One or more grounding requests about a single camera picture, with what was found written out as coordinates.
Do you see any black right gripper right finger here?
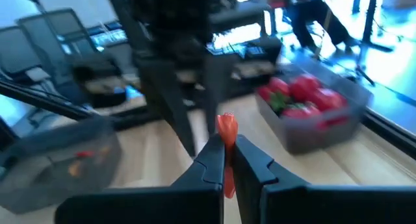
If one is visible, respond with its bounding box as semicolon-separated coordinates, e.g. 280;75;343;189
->
231;134;416;224

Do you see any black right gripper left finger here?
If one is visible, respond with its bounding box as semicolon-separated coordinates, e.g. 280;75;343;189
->
55;134;226;224

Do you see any small red pepper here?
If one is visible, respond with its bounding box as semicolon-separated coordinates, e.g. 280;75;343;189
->
216;112;239;199

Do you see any translucent grey plastic bin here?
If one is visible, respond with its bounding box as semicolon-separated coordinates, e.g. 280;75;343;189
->
0;115;123;215
255;60;373;155

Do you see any black tripod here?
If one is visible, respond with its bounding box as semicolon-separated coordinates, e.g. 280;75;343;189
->
352;0;396;87

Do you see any black mesh office chair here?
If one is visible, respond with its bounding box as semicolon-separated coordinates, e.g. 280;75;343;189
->
0;25;45;76
16;8;98;61

